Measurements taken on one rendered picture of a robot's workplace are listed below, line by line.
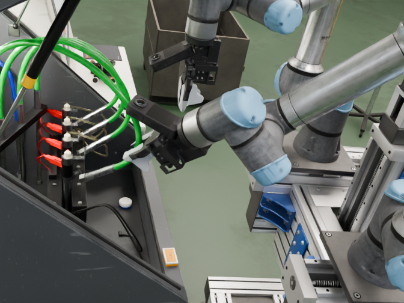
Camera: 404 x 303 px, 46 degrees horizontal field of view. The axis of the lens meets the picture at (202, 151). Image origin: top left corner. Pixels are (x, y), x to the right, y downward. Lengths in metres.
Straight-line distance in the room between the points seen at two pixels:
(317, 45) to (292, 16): 0.41
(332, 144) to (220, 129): 0.72
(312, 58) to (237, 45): 2.21
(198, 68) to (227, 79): 2.61
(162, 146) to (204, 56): 0.33
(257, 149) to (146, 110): 0.24
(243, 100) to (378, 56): 0.27
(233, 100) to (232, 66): 2.93
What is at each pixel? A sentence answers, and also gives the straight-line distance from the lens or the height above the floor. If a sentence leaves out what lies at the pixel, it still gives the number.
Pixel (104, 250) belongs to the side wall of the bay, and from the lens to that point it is 0.95.
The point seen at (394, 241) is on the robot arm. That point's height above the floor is 1.24.
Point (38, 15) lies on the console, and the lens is 1.44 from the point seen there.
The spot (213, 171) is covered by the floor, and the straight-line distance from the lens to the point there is 3.17.
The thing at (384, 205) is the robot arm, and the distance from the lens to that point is 1.10.
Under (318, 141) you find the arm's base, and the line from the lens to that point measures 1.50.
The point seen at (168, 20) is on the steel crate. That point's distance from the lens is 4.44.
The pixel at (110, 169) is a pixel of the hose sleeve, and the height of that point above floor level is 1.16.
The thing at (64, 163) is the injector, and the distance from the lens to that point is 1.22.
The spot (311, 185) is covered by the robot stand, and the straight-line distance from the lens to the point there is 1.57.
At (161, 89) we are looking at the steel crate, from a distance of 3.73.
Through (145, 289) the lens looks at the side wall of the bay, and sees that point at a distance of 1.05.
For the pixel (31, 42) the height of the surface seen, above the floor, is 1.42.
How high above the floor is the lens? 1.80
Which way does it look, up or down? 33 degrees down
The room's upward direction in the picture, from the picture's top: 11 degrees clockwise
